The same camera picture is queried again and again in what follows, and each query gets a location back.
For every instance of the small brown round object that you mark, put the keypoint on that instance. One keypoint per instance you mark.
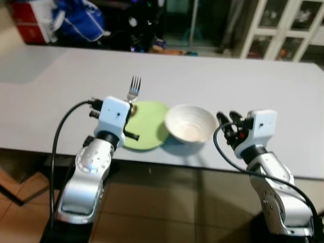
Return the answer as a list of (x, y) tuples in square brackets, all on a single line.
[(133, 109)]

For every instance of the silver metal fork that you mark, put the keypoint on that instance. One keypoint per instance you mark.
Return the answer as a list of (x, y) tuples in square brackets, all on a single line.
[(134, 90)]

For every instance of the green round plate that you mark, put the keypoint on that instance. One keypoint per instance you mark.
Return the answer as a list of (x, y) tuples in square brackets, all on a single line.
[(149, 126)]

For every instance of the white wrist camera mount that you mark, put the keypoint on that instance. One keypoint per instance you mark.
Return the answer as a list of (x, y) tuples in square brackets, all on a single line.
[(260, 129), (114, 116)]

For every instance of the white glass door cabinet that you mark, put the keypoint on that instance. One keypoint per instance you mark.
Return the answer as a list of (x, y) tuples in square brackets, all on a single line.
[(283, 30)]

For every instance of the black equipment pile with lights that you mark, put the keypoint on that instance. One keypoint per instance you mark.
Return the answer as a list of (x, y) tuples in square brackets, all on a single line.
[(134, 25)]

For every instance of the white ribbed bowl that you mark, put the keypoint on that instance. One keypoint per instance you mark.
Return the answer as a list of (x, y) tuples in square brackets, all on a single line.
[(190, 124)]

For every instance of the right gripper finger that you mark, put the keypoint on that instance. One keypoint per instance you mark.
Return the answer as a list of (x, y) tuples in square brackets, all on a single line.
[(235, 116), (223, 119)]

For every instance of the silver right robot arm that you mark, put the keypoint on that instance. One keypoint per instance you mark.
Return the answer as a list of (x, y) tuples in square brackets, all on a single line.
[(278, 192)]

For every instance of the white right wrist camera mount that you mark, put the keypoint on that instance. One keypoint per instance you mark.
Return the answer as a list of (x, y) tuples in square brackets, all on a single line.
[(260, 129)]

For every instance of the blue fabric bag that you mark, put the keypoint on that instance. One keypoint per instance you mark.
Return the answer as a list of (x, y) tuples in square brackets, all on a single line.
[(81, 20)]

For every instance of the red cardboard box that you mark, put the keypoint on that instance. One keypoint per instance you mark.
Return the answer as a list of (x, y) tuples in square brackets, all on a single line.
[(28, 23)]

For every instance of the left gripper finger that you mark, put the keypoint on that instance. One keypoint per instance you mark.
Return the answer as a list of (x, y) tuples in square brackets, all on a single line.
[(132, 135)]

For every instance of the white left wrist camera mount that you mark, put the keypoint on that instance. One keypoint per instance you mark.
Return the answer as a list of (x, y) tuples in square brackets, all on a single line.
[(114, 116)]

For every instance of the orange wooden object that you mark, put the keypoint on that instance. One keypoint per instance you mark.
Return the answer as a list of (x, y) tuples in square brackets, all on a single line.
[(169, 50)]

